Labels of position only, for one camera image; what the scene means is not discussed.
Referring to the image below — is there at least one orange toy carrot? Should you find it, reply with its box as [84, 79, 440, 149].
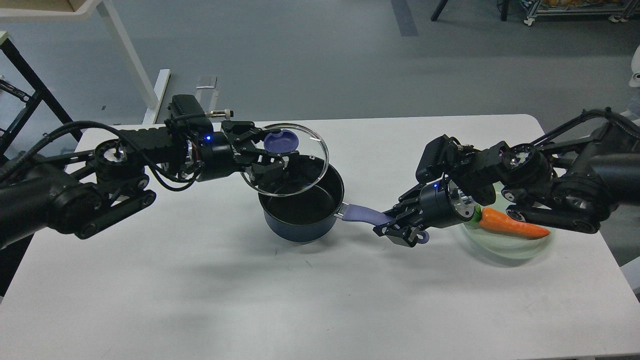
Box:
[470, 205, 551, 240]

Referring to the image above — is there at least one white desk frame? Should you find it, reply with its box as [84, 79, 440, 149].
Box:
[0, 0, 172, 125]

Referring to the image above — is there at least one metal wheeled cart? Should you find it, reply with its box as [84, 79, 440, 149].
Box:
[523, 0, 639, 27]

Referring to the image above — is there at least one glass lid purple knob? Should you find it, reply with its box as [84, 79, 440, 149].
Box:
[239, 123, 330, 197]

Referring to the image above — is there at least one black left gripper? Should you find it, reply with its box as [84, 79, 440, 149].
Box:
[198, 120, 290, 188]

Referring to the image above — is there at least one clear glass plate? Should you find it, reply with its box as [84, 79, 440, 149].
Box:
[462, 182, 556, 260]

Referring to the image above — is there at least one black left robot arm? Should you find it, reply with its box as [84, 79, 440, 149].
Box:
[0, 95, 298, 249]

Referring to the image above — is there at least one black metal stand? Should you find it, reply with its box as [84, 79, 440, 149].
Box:
[0, 30, 73, 156]

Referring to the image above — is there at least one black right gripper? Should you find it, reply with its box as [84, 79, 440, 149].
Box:
[373, 181, 478, 248]

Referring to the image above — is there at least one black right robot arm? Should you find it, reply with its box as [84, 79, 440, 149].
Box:
[374, 108, 639, 248]

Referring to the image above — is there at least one dark blue saucepan purple handle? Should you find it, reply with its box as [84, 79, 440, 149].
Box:
[258, 155, 431, 245]

